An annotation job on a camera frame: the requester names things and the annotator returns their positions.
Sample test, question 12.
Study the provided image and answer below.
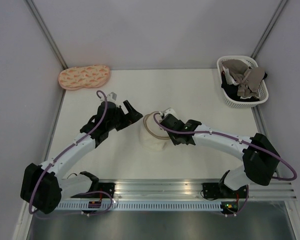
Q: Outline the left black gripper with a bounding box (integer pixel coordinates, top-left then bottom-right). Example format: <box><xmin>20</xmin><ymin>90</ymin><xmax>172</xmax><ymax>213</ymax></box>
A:
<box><xmin>106</xmin><ymin>100</ymin><xmax>143</xmax><ymax>132</ymax></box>

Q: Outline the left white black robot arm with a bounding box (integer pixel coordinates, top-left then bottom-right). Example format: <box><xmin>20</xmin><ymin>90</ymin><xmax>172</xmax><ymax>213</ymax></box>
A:
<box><xmin>20</xmin><ymin>100</ymin><xmax>143</xmax><ymax>214</ymax></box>

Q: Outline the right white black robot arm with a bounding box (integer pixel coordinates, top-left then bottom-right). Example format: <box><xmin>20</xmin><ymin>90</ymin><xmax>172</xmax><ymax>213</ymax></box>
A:
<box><xmin>160</xmin><ymin>113</ymin><xmax>280</xmax><ymax>198</ymax></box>

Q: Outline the pink carrot print bra case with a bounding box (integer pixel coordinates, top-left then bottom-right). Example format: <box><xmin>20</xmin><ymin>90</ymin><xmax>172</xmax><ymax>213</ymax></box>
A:
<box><xmin>58</xmin><ymin>64</ymin><xmax>111</xmax><ymax>91</ymax></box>

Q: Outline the beige bra in basket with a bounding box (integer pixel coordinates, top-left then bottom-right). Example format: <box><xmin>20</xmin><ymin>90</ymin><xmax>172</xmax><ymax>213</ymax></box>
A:
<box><xmin>221</xmin><ymin>58</ymin><xmax>265</xmax><ymax>100</ymax></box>

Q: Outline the black garment in basket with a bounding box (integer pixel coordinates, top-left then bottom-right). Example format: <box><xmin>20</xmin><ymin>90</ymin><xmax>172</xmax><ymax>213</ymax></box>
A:
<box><xmin>220</xmin><ymin>65</ymin><xmax>269</xmax><ymax>103</ymax></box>

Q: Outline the white garment in basket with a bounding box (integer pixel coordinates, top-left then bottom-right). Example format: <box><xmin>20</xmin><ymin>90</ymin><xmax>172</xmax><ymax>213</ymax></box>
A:
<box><xmin>222</xmin><ymin>66</ymin><xmax>238</xmax><ymax>86</ymax></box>

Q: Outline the white plastic basket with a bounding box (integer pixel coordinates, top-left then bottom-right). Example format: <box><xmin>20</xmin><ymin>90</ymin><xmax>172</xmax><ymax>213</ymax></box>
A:
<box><xmin>216</xmin><ymin>55</ymin><xmax>269</xmax><ymax>109</ymax></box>

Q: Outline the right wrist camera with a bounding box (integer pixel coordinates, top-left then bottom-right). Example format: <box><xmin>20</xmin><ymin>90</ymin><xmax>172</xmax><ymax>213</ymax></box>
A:
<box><xmin>162</xmin><ymin>107</ymin><xmax>177</xmax><ymax>118</ymax></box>

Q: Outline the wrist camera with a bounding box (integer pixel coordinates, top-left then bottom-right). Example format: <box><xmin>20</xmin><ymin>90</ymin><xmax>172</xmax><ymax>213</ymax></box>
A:
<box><xmin>162</xmin><ymin>107</ymin><xmax>177</xmax><ymax>118</ymax></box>
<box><xmin>106</xmin><ymin>92</ymin><xmax>117</xmax><ymax>104</ymax></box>

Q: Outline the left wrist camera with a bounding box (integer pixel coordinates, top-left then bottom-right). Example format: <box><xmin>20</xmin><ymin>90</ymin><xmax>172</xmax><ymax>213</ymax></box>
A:
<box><xmin>106</xmin><ymin>92</ymin><xmax>117</xmax><ymax>104</ymax></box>

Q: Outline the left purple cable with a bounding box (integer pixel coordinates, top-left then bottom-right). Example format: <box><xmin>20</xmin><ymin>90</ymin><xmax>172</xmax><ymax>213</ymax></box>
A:
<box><xmin>28</xmin><ymin>90</ymin><xmax>116</xmax><ymax>220</ymax></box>

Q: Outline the purple cable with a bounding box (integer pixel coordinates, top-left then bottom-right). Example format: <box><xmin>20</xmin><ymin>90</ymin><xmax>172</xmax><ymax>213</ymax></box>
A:
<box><xmin>152</xmin><ymin>112</ymin><xmax>298</xmax><ymax>181</ymax></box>
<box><xmin>28</xmin><ymin>90</ymin><xmax>116</xmax><ymax>220</ymax></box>

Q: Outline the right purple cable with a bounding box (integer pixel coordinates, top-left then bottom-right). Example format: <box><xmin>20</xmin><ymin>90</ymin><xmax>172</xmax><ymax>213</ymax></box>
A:
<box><xmin>152</xmin><ymin>112</ymin><xmax>298</xmax><ymax>181</ymax></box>

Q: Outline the white slotted cable duct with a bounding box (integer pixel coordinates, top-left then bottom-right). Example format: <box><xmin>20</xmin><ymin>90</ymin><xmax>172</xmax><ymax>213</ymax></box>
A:
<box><xmin>56</xmin><ymin>200</ymin><xmax>223</xmax><ymax>212</ymax></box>

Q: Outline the aluminium mounting rail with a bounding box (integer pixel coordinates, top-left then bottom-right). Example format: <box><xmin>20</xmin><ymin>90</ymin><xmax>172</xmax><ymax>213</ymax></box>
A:
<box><xmin>100</xmin><ymin>179</ymin><xmax>297</xmax><ymax>201</ymax></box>

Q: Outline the right aluminium corner post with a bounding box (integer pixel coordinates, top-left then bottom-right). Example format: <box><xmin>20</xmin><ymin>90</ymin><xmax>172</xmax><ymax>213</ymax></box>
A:
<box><xmin>250</xmin><ymin>0</ymin><xmax>290</xmax><ymax>59</ymax></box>

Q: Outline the aluminium corner post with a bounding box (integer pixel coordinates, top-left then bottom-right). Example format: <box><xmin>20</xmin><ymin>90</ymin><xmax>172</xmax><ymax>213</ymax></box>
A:
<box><xmin>24</xmin><ymin>0</ymin><xmax>68</xmax><ymax>70</ymax></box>
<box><xmin>250</xmin><ymin>0</ymin><xmax>290</xmax><ymax>59</ymax></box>

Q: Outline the left aluminium corner post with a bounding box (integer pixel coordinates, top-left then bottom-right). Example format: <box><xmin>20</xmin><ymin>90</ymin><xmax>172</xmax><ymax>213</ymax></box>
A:
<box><xmin>24</xmin><ymin>0</ymin><xmax>68</xmax><ymax>70</ymax></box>

